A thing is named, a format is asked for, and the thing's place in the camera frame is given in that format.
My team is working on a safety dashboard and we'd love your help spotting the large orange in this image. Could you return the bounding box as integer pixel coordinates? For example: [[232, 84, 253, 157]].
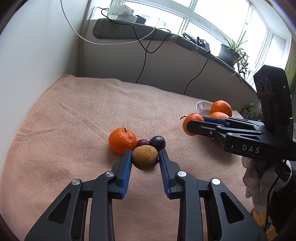
[[209, 111, 229, 119]]

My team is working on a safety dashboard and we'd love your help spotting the round orange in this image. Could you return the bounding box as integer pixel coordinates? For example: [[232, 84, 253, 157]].
[[210, 100, 232, 117]]

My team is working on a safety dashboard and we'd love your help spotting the small mandarin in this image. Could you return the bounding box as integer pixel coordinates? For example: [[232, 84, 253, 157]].
[[180, 113, 204, 137]]

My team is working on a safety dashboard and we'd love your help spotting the stemmed mandarin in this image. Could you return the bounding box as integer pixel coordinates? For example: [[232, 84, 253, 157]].
[[108, 125, 137, 155]]

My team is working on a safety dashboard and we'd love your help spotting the gloved right hand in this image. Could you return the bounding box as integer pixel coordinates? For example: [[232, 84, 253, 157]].
[[242, 157, 278, 214]]

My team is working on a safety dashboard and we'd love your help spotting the floral white ceramic plate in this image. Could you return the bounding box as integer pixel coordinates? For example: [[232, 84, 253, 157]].
[[196, 100, 212, 116]]

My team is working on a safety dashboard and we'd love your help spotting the green printed bag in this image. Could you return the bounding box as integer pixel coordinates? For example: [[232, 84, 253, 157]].
[[240, 103, 256, 120]]

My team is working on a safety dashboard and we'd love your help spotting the potted spider plant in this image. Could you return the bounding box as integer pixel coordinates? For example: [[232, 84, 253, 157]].
[[213, 29, 251, 81]]

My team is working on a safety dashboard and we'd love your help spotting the black device on sill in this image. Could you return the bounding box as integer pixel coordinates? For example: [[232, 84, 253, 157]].
[[182, 32, 211, 54]]

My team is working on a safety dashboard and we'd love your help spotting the pink towel table cover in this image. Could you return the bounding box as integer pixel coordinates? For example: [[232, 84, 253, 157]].
[[1, 75, 253, 240]]

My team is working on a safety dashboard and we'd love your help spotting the grey windowsill cover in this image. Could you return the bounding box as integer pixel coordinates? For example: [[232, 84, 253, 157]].
[[84, 18, 255, 98]]

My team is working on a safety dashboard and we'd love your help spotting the white power adapter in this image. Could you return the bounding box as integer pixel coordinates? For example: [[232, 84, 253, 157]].
[[107, 4, 137, 23]]

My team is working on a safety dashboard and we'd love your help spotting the black cable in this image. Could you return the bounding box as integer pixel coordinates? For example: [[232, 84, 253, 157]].
[[184, 43, 211, 95], [100, 7, 172, 84]]

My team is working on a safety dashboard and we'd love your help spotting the black camera box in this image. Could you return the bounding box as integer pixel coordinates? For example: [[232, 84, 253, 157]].
[[253, 65, 293, 141]]

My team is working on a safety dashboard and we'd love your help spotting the white cable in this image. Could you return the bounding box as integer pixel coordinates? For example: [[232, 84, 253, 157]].
[[60, 0, 158, 46]]

